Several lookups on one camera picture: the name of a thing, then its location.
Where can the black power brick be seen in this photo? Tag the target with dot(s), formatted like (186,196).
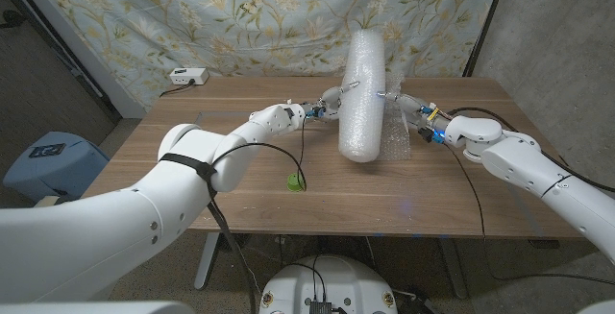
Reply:
(415,304)

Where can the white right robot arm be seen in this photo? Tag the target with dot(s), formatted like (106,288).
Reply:
(528,160)

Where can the green bottle cap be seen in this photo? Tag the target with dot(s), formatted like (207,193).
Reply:
(294,184)

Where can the grey corner post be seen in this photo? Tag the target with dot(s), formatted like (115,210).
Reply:
(79,50)

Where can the black backdrop stand pole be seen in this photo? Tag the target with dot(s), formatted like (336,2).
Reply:
(485,23)

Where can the white domed robot base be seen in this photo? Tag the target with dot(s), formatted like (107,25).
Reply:
(329,280)

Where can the white robot torso edge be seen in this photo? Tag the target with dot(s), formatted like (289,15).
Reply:
(96,308)

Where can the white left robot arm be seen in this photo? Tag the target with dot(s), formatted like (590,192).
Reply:
(96,242)

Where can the white and yellow pad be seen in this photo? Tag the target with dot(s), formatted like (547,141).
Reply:
(50,201)

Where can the clear bubble wrap roll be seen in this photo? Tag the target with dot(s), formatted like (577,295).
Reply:
(360,112)

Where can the grey table leg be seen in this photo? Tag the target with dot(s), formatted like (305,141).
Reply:
(454,271)

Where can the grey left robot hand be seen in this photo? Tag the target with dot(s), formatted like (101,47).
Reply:
(331,105)

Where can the white power strip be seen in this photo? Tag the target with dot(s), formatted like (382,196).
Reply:
(188,76)

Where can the floral printed backdrop cloth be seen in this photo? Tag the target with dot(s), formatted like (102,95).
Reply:
(240,16)

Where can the black wall fixture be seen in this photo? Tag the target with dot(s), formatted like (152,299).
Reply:
(10,18)

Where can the white table leg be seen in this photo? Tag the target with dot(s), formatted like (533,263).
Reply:
(207,261)

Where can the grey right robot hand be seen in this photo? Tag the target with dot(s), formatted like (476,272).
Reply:
(420,114)

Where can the grey hub box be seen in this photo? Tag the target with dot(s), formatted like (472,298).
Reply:
(320,307)

